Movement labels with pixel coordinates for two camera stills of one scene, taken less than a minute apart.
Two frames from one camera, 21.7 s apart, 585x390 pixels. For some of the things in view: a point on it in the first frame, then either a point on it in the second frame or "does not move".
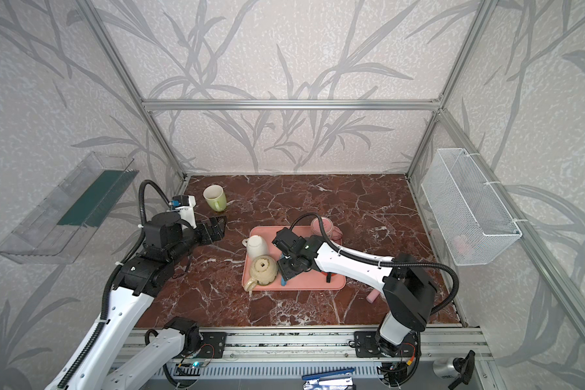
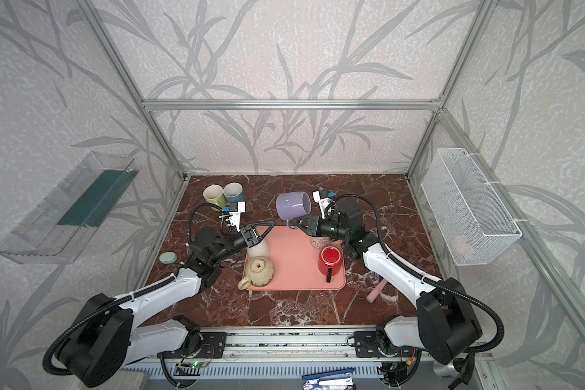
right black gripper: [283, 272] → [314, 224]
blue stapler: [340, 379] does not move
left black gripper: [217, 233] → [251, 239]
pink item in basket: [460, 244] does not move
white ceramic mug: [256, 247] does not move
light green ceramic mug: [215, 196] does not move
